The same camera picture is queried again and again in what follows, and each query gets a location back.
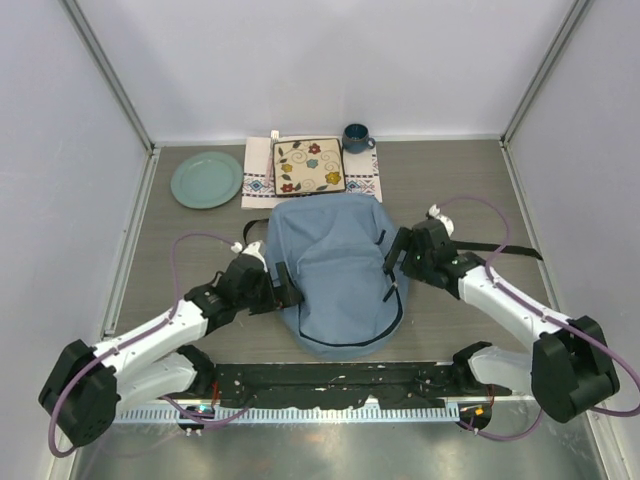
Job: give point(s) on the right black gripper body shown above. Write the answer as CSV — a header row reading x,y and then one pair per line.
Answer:
x,y
417,264

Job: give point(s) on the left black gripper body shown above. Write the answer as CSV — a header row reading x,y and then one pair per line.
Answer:
x,y
259,300

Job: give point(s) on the blue student backpack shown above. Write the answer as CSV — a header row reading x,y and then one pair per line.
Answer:
x,y
334,247

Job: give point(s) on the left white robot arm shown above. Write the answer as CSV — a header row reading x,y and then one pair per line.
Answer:
x,y
90,384

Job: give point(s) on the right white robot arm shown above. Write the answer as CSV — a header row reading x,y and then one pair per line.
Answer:
x,y
566,367

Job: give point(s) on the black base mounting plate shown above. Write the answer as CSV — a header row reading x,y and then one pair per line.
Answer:
x,y
335,386

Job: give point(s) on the dark blue mug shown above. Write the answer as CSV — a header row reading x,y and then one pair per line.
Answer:
x,y
356,139

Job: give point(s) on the square floral plate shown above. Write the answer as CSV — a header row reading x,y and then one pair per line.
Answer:
x,y
308,167

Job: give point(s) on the green round plate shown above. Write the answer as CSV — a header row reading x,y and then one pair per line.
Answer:
x,y
207,180

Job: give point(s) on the white fork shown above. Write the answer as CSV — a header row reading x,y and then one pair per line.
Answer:
x,y
274,137

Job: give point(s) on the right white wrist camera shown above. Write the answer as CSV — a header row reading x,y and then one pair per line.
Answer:
x,y
434,212

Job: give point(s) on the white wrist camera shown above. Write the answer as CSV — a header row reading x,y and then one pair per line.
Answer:
x,y
255,249
434,212

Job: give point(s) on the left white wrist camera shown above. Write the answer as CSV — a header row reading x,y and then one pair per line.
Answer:
x,y
255,249

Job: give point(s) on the slotted cable duct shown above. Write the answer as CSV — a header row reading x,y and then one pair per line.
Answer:
x,y
370,412

